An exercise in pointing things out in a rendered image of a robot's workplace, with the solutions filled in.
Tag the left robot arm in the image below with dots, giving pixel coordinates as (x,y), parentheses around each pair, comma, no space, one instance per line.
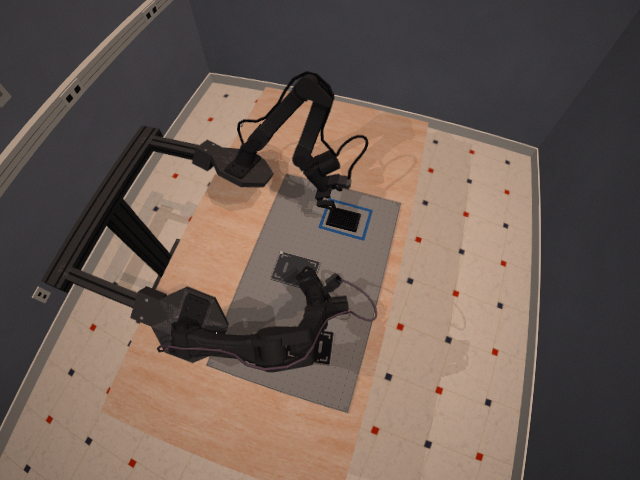
(308,88)

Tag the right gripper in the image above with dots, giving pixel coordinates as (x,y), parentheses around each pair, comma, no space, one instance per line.
(314,286)

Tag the blue tape rectangle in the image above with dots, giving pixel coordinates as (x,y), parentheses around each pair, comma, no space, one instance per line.
(342,233)

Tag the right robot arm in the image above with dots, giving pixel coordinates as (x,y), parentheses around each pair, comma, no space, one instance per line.
(270,342)

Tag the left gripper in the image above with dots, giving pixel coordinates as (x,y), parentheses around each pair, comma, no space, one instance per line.
(324,188)

